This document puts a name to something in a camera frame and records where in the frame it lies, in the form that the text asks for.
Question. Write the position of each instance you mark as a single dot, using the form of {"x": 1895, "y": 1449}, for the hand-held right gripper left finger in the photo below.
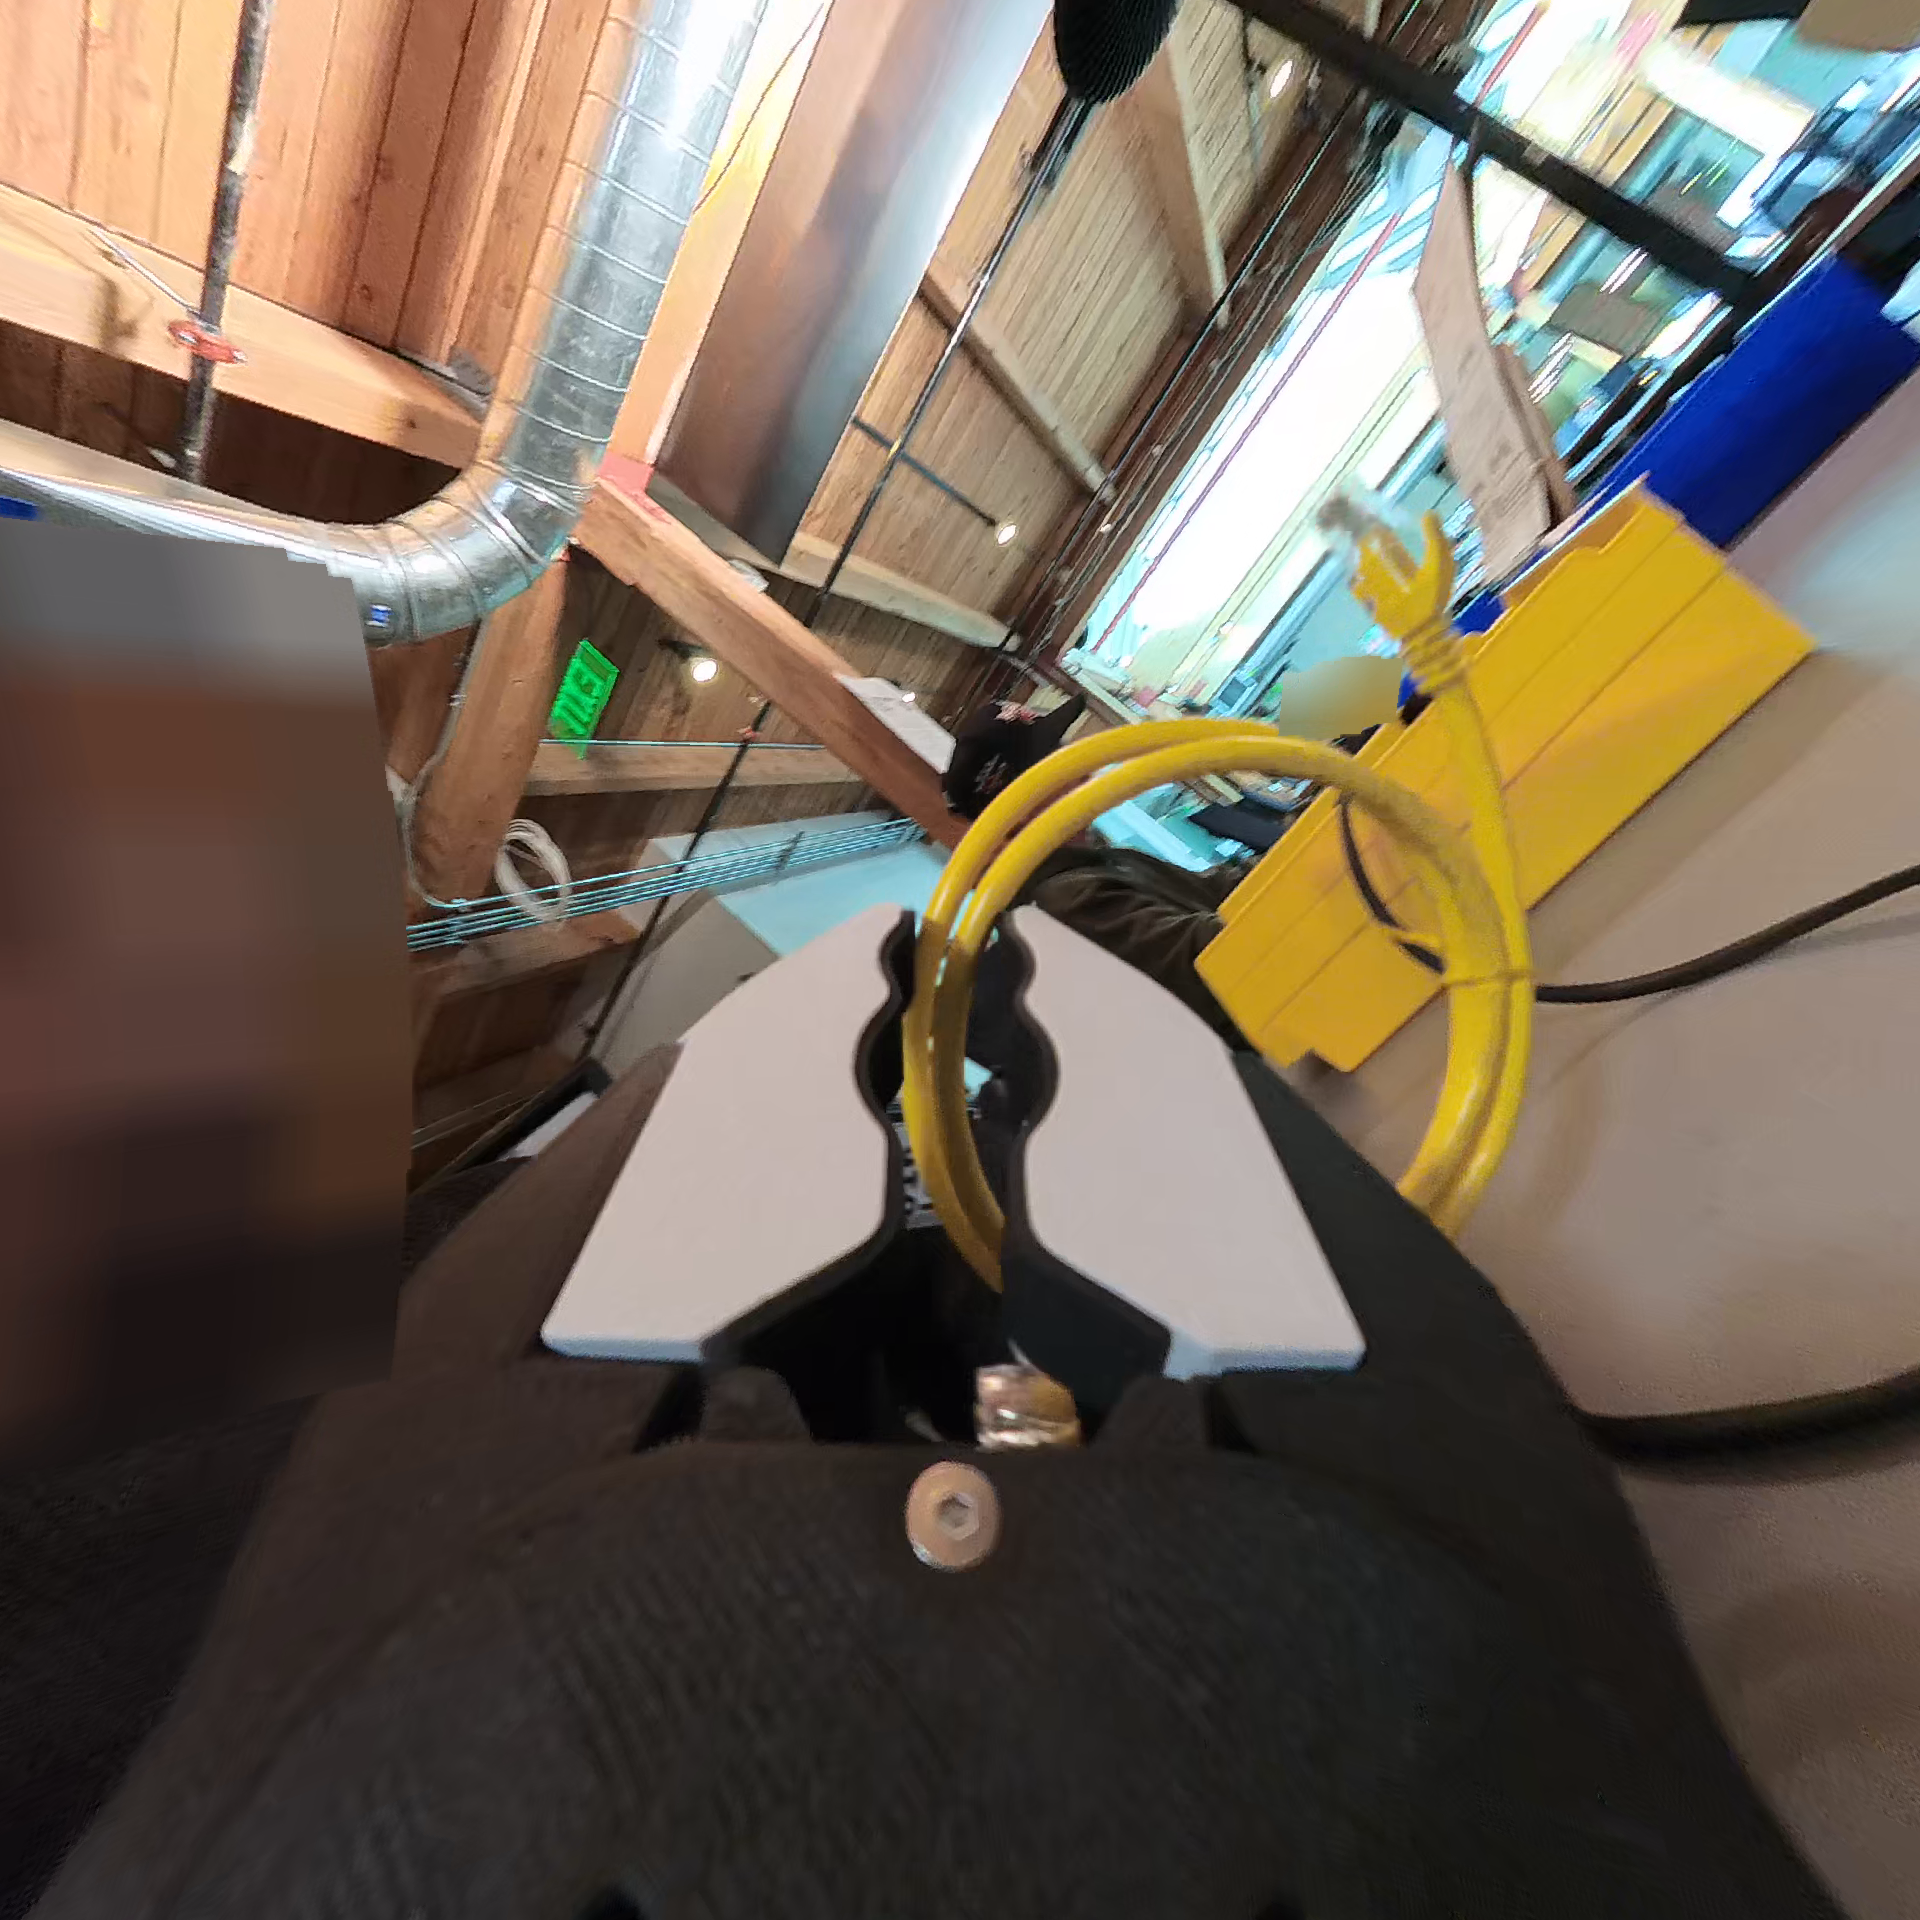
{"x": 721, "y": 1184}

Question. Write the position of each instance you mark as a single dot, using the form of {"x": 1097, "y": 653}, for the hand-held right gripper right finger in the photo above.
{"x": 1185, "y": 1200}

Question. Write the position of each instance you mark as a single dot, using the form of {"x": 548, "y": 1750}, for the yellow storage bin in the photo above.
{"x": 1621, "y": 692}

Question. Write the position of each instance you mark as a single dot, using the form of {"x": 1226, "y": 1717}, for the green exit sign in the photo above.
{"x": 581, "y": 692}

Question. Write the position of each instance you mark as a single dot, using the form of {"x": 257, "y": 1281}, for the cardboard sheet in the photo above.
{"x": 1494, "y": 390}

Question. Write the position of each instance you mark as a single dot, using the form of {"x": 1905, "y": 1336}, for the blue storage bin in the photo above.
{"x": 1771, "y": 406}

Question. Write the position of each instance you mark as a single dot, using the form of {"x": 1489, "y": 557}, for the black pole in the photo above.
{"x": 1501, "y": 142}

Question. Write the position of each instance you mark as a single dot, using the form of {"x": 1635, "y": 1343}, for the thin silver ventilation duct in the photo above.
{"x": 599, "y": 300}

